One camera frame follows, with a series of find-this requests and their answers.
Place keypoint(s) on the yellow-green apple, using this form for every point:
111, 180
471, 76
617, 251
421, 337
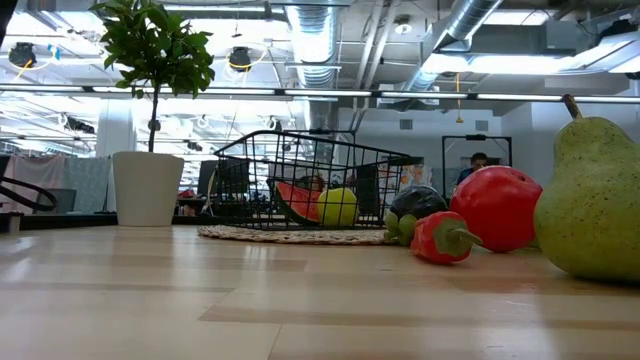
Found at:
337, 207

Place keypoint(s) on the green lettuce head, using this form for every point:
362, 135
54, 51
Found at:
397, 227

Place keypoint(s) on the dark purple plum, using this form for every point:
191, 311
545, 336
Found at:
417, 200

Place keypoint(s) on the small red pepper green stem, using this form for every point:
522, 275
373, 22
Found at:
430, 240

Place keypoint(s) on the red apple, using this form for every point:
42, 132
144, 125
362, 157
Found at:
495, 205

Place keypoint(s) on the green speckled pear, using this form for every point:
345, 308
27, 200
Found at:
595, 200

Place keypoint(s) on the round woven placemat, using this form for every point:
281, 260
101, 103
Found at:
280, 235

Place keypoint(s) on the long ceiling light strip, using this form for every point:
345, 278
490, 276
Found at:
325, 93

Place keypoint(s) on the floral cloth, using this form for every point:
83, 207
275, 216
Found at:
412, 175

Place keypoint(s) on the person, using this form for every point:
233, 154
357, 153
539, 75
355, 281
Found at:
475, 162

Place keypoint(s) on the green plant in white pot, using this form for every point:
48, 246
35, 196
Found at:
147, 190

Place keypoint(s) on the teal patterned cloth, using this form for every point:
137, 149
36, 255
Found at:
87, 180

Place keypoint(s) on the pink cloth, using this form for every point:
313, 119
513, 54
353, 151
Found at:
35, 170

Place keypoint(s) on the wide silver ceiling duct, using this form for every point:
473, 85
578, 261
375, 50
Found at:
314, 40

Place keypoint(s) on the black frame stand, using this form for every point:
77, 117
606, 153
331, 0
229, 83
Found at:
475, 137

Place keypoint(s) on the slanted silver ceiling duct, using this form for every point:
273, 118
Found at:
470, 17

